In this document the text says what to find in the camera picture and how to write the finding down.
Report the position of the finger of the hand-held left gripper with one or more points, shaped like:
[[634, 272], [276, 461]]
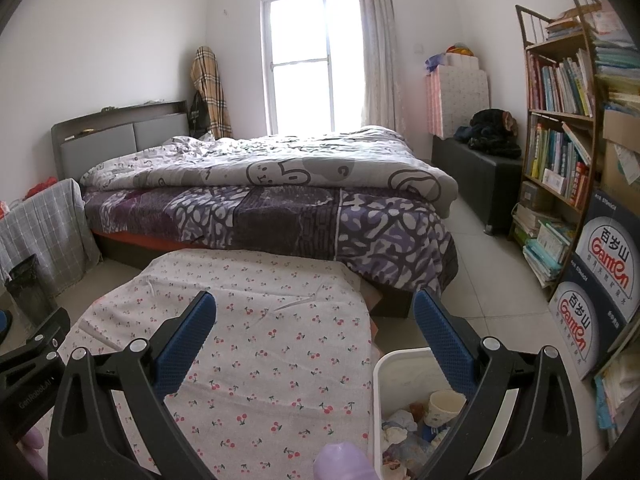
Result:
[[3, 327], [47, 330]]

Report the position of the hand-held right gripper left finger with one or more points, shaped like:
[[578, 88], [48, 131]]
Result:
[[185, 345]]

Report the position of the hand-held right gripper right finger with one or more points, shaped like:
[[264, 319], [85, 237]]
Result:
[[442, 340]]

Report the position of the floral paper cup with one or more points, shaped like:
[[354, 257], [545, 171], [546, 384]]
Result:
[[445, 407]]

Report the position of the white plastic bin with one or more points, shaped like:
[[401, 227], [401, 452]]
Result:
[[382, 400]]

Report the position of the white tissue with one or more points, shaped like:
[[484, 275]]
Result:
[[393, 432]]

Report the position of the blue grey plastic bag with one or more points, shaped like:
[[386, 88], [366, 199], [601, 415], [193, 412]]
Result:
[[415, 447]]

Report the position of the person's left hand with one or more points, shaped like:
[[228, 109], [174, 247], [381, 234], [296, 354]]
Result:
[[35, 440]]

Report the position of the person's right hand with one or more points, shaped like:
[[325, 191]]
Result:
[[345, 462]]

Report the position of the cherry print tablecloth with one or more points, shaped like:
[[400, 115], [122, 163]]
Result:
[[260, 310]]

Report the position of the table under grey checked cloth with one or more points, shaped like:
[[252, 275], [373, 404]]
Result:
[[45, 230]]

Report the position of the stack of pale books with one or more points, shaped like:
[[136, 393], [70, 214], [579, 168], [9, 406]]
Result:
[[545, 250]]

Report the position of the dark blue water carton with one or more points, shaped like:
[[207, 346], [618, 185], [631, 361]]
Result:
[[612, 255], [580, 315]]

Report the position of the red cloth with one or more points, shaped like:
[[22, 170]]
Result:
[[40, 187]]

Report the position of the black bench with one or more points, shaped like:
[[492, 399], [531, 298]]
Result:
[[480, 175]]

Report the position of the purple patterned quilt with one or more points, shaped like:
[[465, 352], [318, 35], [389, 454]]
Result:
[[300, 220]]

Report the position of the stack of pale blue papers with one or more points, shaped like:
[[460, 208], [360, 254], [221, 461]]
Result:
[[617, 395]]

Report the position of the bed with grey headboard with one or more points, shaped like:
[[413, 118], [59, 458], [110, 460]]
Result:
[[100, 145]]

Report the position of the pile of dark clothes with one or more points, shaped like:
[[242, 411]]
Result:
[[490, 130]]

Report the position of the black bag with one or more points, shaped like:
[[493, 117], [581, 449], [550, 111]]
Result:
[[197, 115]]

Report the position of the pink and white cabinet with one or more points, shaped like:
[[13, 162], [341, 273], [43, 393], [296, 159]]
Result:
[[460, 100]]

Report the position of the brown cardboard box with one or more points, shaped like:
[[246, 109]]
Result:
[[620, 160]]

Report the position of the wooden bookshelf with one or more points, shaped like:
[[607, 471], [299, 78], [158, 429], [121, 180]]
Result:
[[560, 113]]

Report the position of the plaid cloth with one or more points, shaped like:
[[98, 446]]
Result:
[[210, 85]]

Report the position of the blue purple toy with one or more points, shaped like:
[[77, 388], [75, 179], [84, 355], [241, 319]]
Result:
[[434, 62]]

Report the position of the row of upright books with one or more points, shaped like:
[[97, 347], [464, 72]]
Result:
[[560, 82]]

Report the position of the orange yellow toy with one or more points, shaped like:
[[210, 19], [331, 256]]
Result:
[[460, 50]]

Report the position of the pale window curtain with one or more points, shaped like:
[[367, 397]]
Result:
[[377, 50]]

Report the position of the stack of pale folders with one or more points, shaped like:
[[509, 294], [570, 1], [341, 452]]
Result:
[[617, 70]]

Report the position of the window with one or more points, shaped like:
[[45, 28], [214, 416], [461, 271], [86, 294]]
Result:
[[300, 35]]

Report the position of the books on shelf top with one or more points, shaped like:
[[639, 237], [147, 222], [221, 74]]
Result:
[[565, 27]]

